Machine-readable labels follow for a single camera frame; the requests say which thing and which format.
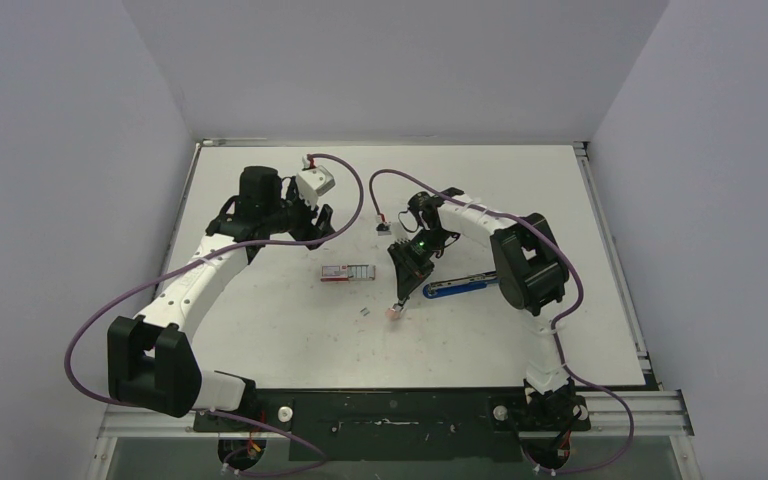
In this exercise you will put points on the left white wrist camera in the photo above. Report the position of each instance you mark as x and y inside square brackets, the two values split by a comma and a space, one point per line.
[313, 183]

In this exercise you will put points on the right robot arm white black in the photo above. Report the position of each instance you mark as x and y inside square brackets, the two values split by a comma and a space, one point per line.
[518, 253]

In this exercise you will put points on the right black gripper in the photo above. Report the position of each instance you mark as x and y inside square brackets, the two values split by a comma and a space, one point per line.
[411, 260]

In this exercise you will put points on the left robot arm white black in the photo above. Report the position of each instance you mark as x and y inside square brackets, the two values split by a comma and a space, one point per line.
[150, 360]

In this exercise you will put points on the aluminium frame rail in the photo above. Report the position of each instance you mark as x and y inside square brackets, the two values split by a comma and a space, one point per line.
[655, 413]

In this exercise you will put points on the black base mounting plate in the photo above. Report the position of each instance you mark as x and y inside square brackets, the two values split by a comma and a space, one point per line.
[420, 424]

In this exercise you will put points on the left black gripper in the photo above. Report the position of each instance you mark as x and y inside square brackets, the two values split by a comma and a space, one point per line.
[309, 231]

